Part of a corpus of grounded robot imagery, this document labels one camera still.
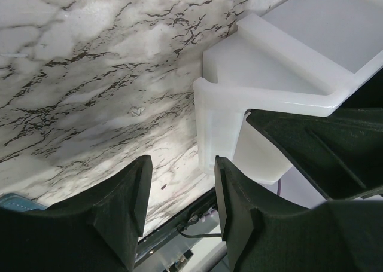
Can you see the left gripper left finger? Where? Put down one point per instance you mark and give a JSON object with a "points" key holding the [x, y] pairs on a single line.
{"points": [[95, 230]]}

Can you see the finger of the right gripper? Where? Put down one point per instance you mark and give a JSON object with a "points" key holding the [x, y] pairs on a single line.
{"points": [[369, 95], [340, 155]]}

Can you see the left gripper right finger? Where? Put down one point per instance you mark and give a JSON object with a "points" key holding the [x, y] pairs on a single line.
{"points": [[265, 232]]}

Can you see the clear acrylic card box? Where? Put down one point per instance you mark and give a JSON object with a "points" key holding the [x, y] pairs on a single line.
{"points": [[302, 57]]}

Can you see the teal leather card holder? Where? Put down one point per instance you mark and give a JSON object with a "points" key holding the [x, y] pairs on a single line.
{"points": [[19, 203]]}

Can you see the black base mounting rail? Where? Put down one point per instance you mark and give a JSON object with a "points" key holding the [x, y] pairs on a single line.
{"points": [[167, 231]]}

